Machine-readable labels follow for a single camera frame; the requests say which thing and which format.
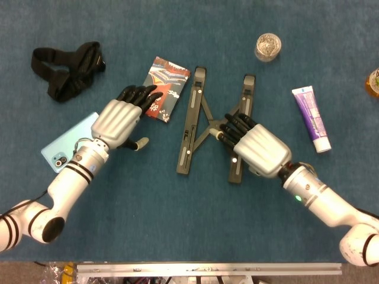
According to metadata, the aluminium profile rail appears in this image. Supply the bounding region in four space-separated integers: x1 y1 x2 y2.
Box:
76 262 343 277

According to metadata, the light blue smartphone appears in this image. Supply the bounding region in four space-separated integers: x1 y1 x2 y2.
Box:
40 111 100 174

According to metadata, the yellow object under table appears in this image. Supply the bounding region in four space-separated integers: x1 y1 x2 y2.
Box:
62 262 75 284

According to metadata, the dark patterned red-striped book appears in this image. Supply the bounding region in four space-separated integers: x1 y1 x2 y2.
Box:
142 56 192 123

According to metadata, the black folding laptop stand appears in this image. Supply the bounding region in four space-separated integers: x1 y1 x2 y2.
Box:
176 66 255 185

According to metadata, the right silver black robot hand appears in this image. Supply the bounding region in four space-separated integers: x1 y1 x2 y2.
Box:
208 113 293 179

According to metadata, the purple white toothpaste tube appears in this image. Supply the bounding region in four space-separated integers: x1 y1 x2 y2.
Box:
291 85 332 154

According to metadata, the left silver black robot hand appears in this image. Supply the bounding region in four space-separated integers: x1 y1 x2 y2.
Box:
90 85 164 151

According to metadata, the red black cable bundle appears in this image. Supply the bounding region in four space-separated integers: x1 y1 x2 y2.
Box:
123 276 166 284

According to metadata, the clear crumpled plastic bag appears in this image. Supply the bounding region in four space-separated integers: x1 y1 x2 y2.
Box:
40 263 65 284

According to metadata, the clear jar of metal clips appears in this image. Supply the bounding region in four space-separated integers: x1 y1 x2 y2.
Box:
253 33 282 63

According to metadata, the amber bottle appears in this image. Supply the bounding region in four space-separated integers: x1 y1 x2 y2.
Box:
364 67 379 99

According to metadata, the black strap waist bag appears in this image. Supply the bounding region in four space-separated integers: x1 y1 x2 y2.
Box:
31 41 107 103

